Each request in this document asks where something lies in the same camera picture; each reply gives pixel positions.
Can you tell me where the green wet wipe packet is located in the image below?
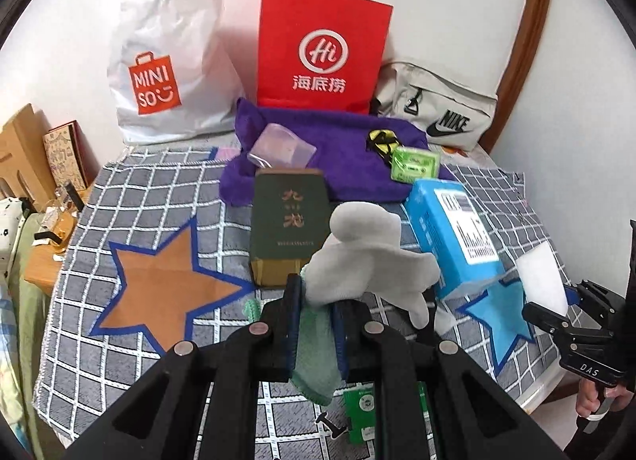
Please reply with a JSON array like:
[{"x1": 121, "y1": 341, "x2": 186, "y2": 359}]
[{"x1": 344, "y1": 380, "x2": 429, "y2": 443}]

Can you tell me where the blue tissue pack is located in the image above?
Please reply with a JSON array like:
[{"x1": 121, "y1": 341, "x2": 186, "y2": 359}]
[{"x1": 403, "y1": 178, "x2": 506, "y2": 299}]

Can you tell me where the white plastic shopping bag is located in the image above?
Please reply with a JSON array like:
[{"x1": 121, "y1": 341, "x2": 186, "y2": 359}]
[{"x1": 107, "y1": 0, "x2": 246, "y2": 145}]

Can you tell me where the dark green tin box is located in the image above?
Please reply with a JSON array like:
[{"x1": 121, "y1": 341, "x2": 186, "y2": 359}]
[{"x1": 248, "y1": 168, "x2": 331, "y2": 288}]

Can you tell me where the amber glass bottle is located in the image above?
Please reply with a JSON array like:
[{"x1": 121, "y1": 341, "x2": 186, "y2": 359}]
[{"x1": 47, "y1": 182, "x2": 83, "y2": 242}]

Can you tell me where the red paper bag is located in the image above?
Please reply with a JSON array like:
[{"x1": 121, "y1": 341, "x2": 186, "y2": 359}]
[{"x1": 256, "y1": 0, "x2": 394, "y2": 115}]

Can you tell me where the green bed sheet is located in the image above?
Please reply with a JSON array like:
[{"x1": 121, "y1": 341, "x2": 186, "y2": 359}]
[{"x1": 10, "y1": 226, "x2": 55, "y2": 441}]

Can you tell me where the grey checkered blanket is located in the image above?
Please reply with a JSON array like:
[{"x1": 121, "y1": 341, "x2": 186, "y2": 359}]
[{"x1": 37, "y1": 142, "x2": 582, "y2": 460}]

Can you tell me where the purple towel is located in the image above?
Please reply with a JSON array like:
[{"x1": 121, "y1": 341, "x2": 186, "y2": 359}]
[{"x1": 219, "y1": 97, "x2": 455, "y2": 207}]

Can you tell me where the floral quilt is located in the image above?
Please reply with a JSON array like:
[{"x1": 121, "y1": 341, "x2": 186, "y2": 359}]
[{"x1": 0, "y1": 286, "x2": 23, "y2": 441}]

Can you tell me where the white glove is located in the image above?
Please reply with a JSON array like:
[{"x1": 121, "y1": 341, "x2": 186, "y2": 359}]
[{"x1": 301, "y1": 202, "x2": 440, "y2": 330}]

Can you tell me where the person's right forearm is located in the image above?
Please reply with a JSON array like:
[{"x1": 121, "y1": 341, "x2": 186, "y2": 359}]
[{"x1": 564, "y1": 398, "x2": 636, "y2": 460}]

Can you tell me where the grey waist bag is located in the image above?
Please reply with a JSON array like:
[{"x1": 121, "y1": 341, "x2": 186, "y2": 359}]
[{"x1": 370, "y1": 61, "x2": 499, "y2": 151}]

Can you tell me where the white dotted pillow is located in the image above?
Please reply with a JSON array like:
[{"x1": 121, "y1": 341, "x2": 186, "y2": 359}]
[{"x1": 0, "y1": 196, "x2": 31, "y2": 282}]

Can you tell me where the yellow mesh pouch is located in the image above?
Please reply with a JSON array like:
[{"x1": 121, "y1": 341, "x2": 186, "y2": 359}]
[{"x1": 365, "y1": 129, "x2": 401, "y2": 167}]

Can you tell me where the wooden nightstand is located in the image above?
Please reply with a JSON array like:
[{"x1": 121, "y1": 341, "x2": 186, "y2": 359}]
[{"x1": 22, "y1": 186, "x2": 95, "y2": 297}]

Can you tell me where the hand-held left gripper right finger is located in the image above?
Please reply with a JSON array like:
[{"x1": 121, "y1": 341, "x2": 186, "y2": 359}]
[{"x1": 333, "y1": 301, "x2": 567, "y2": 460}]

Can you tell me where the brown wooden door frame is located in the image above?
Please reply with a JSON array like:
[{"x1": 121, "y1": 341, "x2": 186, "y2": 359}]
[{"x1": 479, "y1": 0, "x2": 555, "y2": 155}]

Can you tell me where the green tissue packet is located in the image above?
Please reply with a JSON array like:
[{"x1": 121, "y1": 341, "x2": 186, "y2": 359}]
[{"x1": 390, "y1": 146, "x2": 440, "y2": 185}]

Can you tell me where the person's right hand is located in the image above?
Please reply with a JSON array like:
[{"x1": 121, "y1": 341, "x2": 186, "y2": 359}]
[{"x1": 575, "y1": 379, "x2": 636, "y2": 422}]

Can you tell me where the white sponge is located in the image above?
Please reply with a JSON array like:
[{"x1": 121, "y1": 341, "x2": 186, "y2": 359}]
[{"x1": 515, "y1": 240, "x2": 570, "y2": 316}]

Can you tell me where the patterned book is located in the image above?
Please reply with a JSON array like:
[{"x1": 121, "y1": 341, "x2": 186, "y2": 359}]
[{"x1": 42, "y1": 121, "x2": 97, "y2": 187}]

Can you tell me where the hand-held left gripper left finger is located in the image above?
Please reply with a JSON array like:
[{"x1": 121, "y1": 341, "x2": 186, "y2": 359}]
[{"x1": 64, "y1": 274, "x2": 304, "y2": 460}]

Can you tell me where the wooden headboard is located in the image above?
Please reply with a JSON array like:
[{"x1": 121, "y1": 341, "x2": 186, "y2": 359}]
[{"x1": 0, "y1": 103, "x2": 58, "y2": 212}]

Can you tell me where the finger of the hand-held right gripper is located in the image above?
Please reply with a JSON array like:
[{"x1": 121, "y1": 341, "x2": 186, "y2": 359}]
[
  {"x1": 564, "y1": 279, "x2": 627, "y2": 322},
  {"x1": 522, "y1": 301, "x2": 573, "y2": 340}
]

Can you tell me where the green cloth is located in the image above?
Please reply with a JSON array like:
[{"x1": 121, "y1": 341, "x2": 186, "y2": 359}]
[{"x1": 242, "y1": 266, "x2": 343, "y2": 404}]

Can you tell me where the clear plastic pouch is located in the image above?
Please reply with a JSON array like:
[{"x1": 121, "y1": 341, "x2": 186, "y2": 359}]
[{"x1": 247, "y1": 123, "x2": 317, "y2": 170}]

